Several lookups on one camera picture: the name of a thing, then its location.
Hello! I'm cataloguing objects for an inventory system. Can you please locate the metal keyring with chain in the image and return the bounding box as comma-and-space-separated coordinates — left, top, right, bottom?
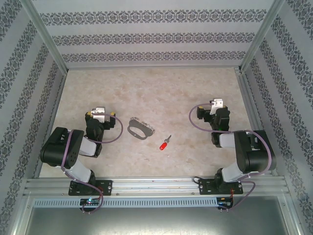
127, 117, 156, 141

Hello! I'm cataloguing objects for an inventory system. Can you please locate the grey metal sheet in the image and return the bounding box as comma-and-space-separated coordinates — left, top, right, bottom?
13, 195, 303, 235

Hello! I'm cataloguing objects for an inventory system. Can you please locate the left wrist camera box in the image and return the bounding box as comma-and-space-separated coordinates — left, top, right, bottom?
90, 107, 107, 121

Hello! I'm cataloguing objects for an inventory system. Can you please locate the aluminium side rail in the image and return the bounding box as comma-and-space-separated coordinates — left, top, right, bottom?
33, 70, 68, 179
234, 68, 279, 177

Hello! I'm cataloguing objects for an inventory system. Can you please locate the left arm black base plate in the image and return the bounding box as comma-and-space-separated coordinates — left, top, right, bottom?
68, 180, 113, 196

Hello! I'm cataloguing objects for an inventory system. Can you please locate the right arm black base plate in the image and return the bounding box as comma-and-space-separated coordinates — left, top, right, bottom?
198, 178, 244, 196

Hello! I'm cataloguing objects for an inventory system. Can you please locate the aluminium mounting rail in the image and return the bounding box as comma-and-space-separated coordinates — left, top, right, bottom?
24, 175, 288, 196

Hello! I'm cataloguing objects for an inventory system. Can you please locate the slotted grey cable duct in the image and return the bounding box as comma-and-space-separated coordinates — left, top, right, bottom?
33, 197, 218, 208

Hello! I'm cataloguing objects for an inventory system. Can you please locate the aluminium frame post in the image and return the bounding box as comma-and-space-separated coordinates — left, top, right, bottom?
238, 0, 287, 73
19, 0, 69, 73

